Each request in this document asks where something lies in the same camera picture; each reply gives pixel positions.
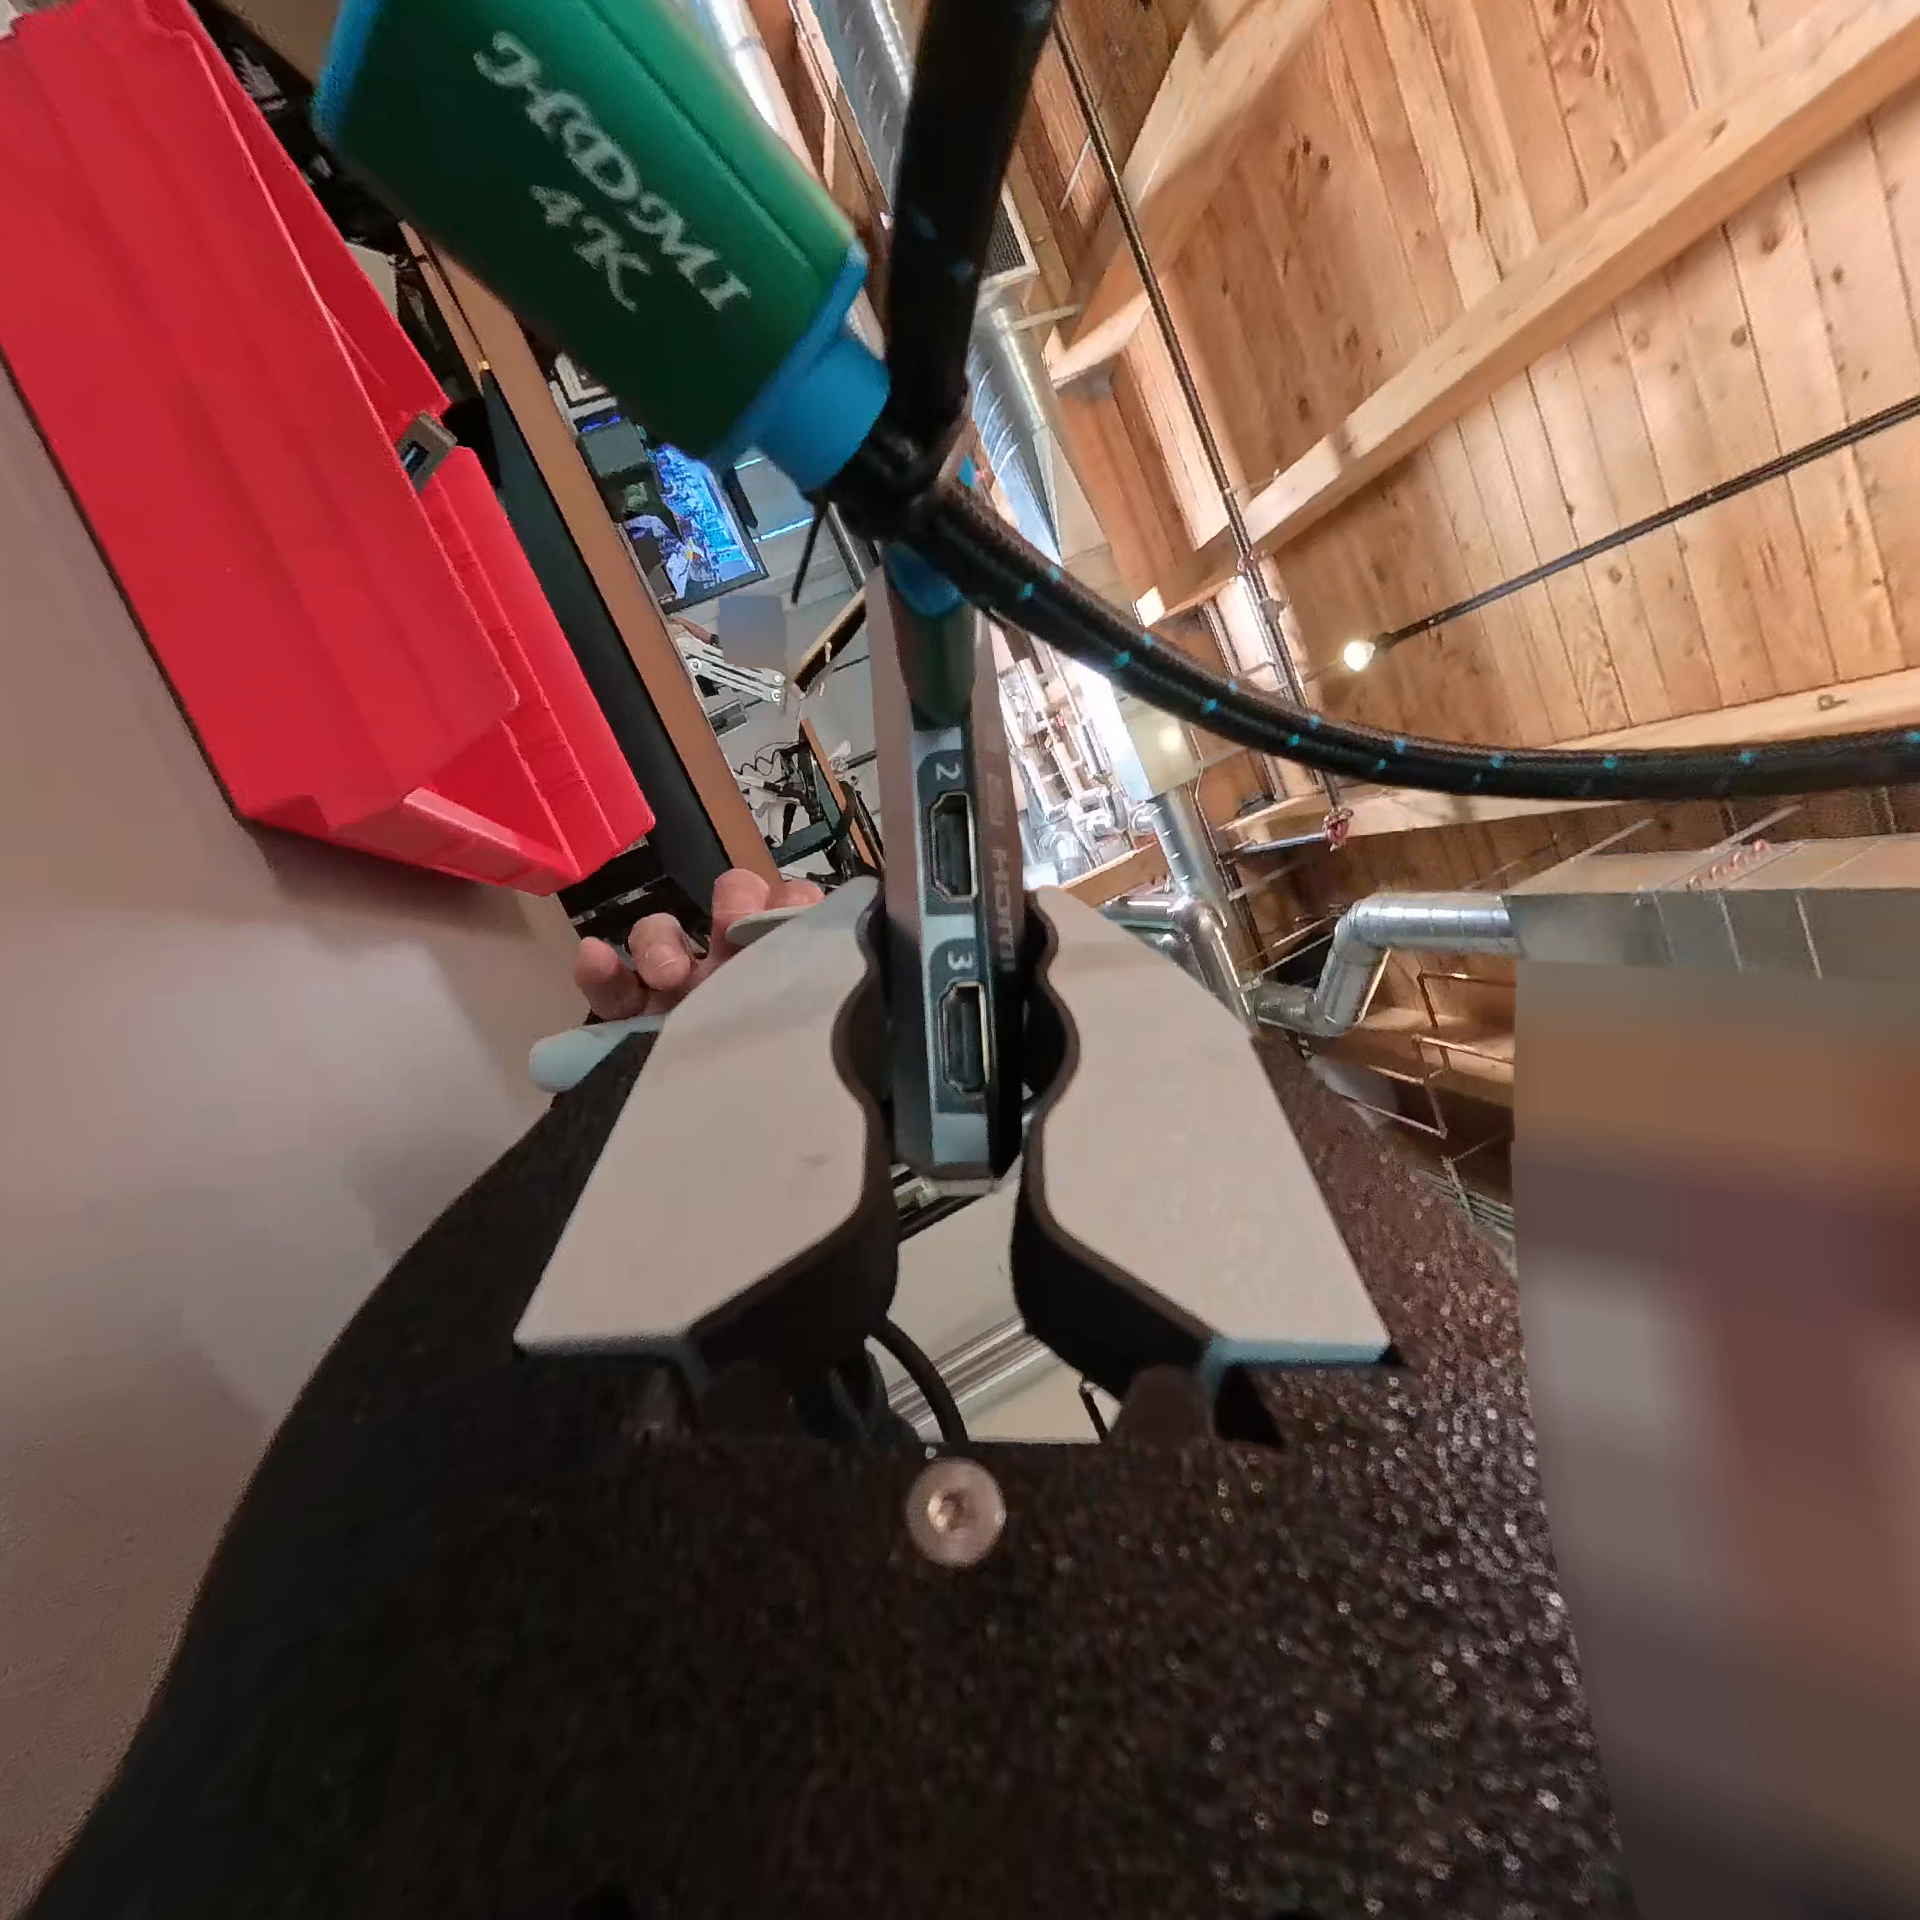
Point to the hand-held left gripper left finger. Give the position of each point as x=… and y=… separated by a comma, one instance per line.
x=706, y=1143

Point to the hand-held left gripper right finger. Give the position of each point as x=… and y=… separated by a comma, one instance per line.
x=1200, y=1187

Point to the grey metal switch box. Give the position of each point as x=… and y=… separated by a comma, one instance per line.
x=959, y=914

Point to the person's right hand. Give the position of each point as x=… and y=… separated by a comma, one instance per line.
x=661, y=954

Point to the computer monitor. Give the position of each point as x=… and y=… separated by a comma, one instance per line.
x=693, y=526

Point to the small grey connector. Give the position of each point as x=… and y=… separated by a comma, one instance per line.
x=423, y=451

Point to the red plastic bin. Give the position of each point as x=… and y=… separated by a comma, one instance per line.
x=225, y=377

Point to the black ceiling rod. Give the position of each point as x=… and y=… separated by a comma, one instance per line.
x=1652, y=526

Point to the white vent grille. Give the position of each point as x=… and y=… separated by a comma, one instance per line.
x=1008, y=248

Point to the silver elbow duct pipe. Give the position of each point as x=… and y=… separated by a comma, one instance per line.
x=1378, y=938

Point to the rectangular metal duct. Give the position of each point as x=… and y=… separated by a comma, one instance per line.
x=1726, y=903

